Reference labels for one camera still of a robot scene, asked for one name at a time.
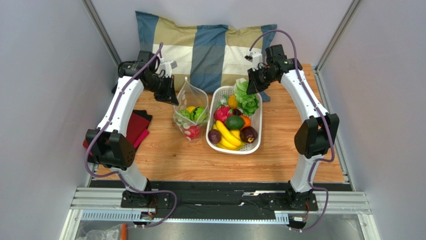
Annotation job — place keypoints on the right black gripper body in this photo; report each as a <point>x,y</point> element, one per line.
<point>255,81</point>

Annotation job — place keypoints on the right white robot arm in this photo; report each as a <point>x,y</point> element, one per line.
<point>318,130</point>

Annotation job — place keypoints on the red apple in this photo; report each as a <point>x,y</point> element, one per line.
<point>192,132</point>

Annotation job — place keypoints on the red folded cloth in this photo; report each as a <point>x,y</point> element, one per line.
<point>137,129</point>

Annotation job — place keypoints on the yellow banana bunch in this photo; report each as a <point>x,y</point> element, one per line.
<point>228,140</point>

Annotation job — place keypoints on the white plastic fruit basket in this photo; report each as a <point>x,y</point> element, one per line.
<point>256,122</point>

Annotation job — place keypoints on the dark purple plum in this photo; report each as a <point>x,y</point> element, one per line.
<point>214,136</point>

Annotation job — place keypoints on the aluminium rail frame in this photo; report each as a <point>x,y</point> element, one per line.
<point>341,215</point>

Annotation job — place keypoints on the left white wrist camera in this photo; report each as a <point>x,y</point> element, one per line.
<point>165,68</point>

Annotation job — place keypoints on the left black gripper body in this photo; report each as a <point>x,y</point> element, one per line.
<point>162,87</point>

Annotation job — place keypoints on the clear dotted zip bag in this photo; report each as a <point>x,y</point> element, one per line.
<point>190,95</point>

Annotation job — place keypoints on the checked blue beige pillow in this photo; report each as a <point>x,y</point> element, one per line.
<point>207,56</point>

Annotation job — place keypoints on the yellow lemon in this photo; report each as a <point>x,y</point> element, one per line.
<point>190,109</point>

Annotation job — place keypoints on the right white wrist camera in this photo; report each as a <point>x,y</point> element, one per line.
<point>256,58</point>

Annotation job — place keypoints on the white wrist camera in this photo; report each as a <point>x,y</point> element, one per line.
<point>165,68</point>
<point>256,58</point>

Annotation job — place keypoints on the small orange fruit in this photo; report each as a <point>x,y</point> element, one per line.
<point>232,102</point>

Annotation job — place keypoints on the black mounting base plate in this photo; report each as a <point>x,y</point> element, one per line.
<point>223,200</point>

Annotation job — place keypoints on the green leafy lettuce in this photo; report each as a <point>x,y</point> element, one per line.
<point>248,103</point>

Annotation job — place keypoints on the small green watermelon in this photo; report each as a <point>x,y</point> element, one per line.
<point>199,115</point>

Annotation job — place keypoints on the green avocado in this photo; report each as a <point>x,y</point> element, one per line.
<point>234,122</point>

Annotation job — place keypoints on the green bumpy fruit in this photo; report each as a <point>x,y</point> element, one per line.
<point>184,114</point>

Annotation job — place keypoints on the dark red mangosteen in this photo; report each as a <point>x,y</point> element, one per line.
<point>248,135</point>

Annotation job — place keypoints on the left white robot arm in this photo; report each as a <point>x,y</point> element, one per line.
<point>108,144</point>

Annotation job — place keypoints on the crumpled plastic packet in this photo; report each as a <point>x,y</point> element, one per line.
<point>117,232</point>

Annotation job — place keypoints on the pink dragon fruit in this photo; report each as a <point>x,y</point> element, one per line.
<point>222,113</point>

